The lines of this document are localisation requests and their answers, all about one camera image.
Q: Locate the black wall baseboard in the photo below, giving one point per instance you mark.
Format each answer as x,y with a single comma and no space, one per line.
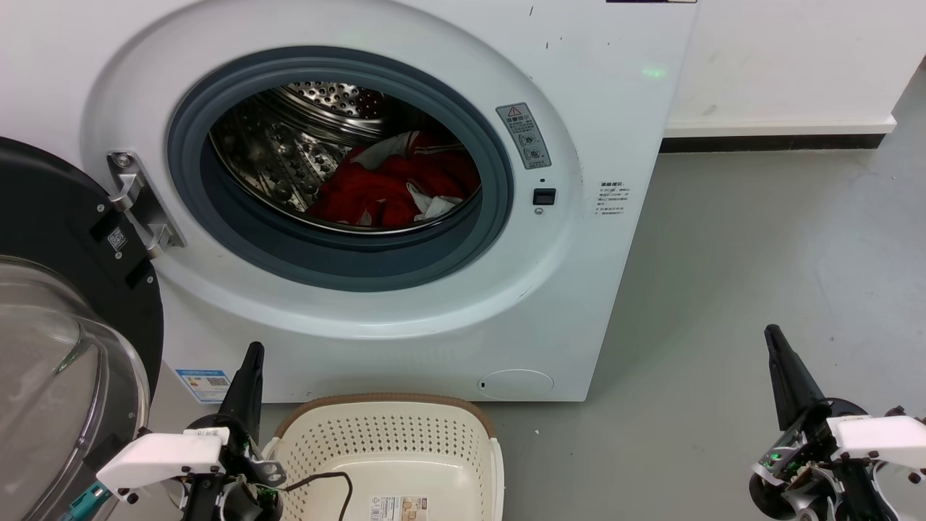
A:
767,142

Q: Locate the grey rubber door gasket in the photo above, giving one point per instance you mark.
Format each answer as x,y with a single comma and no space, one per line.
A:
347,262

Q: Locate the washing machine door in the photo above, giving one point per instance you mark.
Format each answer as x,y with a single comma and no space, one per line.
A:
51,210

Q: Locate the small printed text sticker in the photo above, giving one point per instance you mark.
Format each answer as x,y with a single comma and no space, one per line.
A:
613,199

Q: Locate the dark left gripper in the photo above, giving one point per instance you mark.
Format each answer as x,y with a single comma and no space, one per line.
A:
239,499

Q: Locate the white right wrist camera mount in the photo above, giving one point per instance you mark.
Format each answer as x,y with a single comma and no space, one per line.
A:
886,438

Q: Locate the printed product label sticker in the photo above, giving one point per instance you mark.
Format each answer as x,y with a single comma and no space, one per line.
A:
398,509

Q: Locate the stainless steel washing machine drum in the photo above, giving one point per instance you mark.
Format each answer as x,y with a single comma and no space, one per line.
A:
268,152

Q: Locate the black door latch socket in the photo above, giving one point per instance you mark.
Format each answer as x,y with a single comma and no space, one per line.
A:
544,197

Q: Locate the grey warning sticker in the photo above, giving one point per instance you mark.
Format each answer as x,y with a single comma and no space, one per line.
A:
524,135

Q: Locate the round white filter cover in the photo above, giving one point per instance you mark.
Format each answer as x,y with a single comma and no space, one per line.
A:
516,384

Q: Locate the QR code sticker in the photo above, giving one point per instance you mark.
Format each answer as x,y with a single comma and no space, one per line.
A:
117,239

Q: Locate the cream perforated laundry basket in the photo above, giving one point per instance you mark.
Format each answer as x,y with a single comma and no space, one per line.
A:
405,441

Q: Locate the metal door hinge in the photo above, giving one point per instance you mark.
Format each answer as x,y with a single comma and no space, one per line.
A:
141,206

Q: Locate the red and white garment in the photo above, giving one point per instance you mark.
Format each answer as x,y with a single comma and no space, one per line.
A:
376,189

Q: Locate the white front-load washing machine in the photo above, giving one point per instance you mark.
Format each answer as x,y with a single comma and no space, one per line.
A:
615,108

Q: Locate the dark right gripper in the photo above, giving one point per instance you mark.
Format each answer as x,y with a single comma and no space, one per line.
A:
803,470

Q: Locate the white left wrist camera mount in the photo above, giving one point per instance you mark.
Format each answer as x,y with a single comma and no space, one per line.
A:
163,456

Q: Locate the blue energy label sticker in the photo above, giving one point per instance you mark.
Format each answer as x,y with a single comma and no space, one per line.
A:
205,385

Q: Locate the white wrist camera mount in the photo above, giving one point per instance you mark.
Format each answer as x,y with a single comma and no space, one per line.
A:
886,438
163,456

